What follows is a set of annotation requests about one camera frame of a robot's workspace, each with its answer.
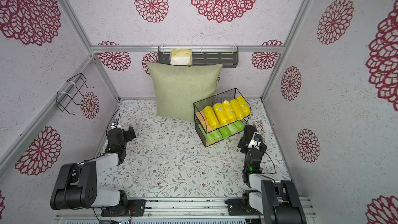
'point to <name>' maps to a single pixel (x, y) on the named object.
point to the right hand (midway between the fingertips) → (252, 136)
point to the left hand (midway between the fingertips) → (123, 129)
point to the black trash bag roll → (247, 134)
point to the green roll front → (232, 128)
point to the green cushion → (178, 87)
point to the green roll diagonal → (225, 132)
